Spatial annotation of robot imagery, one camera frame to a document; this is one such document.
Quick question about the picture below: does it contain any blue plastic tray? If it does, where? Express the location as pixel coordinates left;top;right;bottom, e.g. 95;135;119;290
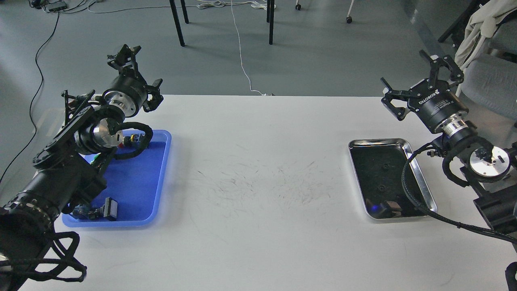
61;130;173;228

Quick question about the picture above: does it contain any black contact block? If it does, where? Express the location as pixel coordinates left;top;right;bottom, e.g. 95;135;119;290
101;197;118;221

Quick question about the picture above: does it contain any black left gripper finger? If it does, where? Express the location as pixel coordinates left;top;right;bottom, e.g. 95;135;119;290
107;44;142;81
143;78;163;112

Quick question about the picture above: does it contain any black floor cable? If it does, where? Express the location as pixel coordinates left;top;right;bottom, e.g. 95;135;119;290
0;0;69;182

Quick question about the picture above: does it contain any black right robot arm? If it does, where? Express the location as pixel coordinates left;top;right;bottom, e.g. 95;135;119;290
381;50;517;245

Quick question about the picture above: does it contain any beige cloth on chair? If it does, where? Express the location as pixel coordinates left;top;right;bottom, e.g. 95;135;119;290
454;0;517;70

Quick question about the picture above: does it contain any yellow push button switch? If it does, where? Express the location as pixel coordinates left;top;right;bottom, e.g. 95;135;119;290
69;204;98;220

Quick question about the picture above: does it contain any silver metal tray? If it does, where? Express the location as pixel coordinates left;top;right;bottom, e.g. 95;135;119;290
348;138;437;222

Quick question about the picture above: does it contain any black table leg right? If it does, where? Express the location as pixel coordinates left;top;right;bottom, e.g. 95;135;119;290
266;0;275;45

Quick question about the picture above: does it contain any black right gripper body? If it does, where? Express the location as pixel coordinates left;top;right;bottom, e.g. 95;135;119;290
408;80;469;134

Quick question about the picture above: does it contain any black table leg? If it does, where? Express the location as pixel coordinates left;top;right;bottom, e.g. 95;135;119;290
169;0;189;47
266;0;275;45

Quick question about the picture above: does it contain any red push button switch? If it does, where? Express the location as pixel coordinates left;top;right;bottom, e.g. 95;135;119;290
122;133;145;148

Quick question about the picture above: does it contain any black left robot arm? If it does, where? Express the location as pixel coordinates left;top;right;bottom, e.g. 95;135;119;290
1;44;163;291

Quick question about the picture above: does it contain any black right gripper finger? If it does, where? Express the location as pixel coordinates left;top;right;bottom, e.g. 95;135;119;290
380;78;412;121
419;50;464;88

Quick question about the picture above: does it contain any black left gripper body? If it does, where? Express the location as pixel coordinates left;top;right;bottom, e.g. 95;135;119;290
102;74;147;118

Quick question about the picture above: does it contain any grey office chair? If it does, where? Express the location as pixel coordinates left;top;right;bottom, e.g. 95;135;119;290
457;16;517;121

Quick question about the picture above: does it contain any white floor cable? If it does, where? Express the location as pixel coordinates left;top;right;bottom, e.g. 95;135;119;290
87;0;275;96

